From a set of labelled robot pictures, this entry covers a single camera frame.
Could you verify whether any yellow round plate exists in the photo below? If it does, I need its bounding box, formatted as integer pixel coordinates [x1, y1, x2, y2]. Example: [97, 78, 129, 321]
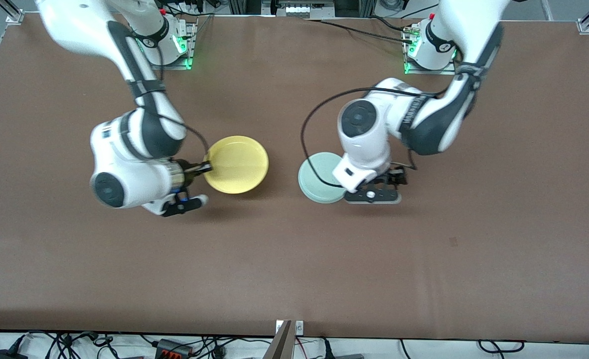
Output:
[203, 136, 270, 194]

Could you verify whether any pale green round plate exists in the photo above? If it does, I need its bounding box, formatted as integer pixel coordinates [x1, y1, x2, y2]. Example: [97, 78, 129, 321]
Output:
[298, 152, 349, 204]

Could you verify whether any brown table cover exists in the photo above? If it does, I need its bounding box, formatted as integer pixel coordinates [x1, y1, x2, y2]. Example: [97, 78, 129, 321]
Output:
[0, 12, 589, 345]

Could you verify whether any black orange power strip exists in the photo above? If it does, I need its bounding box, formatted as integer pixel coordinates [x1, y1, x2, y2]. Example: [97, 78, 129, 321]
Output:
[155, 339, 194, 358]

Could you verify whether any grey terminal block device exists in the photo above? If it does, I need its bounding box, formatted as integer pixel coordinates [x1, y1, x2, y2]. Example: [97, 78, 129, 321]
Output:
[262, 0, 335, 19]

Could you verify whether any grey wedge-shaped bar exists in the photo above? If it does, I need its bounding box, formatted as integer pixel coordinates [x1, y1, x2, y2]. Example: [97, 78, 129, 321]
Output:
[262, 320, 295, 359]

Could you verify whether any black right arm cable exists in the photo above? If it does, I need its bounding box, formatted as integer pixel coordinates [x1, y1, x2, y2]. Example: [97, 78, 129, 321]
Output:
[152, 45, 210, 165]

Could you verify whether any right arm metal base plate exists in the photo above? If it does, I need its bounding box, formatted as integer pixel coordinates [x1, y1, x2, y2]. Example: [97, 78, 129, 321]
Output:
[147, 22, 198, 70]

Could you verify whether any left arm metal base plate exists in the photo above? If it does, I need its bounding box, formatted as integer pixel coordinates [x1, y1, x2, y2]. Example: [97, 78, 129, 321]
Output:
[404, 27, 457, 75]

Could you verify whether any black cable on table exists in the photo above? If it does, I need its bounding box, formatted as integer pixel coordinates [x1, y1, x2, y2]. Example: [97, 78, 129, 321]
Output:
[304, 19, 415, 45]

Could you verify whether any black looped floor cable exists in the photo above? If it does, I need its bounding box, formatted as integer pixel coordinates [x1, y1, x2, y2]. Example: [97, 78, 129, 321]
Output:
[478, 340, 525, 355]

